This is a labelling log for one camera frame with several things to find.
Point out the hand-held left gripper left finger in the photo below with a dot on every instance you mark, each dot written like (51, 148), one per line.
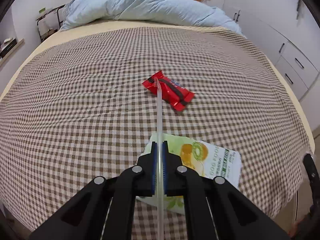
(154, 170)

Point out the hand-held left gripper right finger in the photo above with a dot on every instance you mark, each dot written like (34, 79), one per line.
(165, 170)

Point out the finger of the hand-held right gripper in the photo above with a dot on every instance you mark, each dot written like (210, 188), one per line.
(310, 168)

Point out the green white fruit packet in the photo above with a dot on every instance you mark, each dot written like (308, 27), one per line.
(212, 160)

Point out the black box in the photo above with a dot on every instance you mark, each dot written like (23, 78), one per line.
(8, 50)

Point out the hanging white plastic bag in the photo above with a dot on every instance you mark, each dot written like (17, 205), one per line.
(298, 7)

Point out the red candy wrapper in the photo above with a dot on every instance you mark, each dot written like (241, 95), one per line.
(172, 95)

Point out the light blue duvet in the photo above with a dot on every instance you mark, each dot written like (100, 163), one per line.
(150, 5)

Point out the brown checkered bedspread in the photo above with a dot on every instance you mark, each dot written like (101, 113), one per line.
(75, 105)

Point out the white wardrobe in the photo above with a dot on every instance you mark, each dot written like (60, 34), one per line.
(262, 5)

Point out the wooden window sill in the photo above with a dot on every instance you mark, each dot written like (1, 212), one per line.
(16, 47)

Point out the metal bedside rack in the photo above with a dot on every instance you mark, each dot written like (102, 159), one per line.
(59, 17)

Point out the small green box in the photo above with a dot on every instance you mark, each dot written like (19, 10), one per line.
(42, 10)

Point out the translucent drinking straw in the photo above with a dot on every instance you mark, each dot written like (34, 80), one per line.
(160, 130)

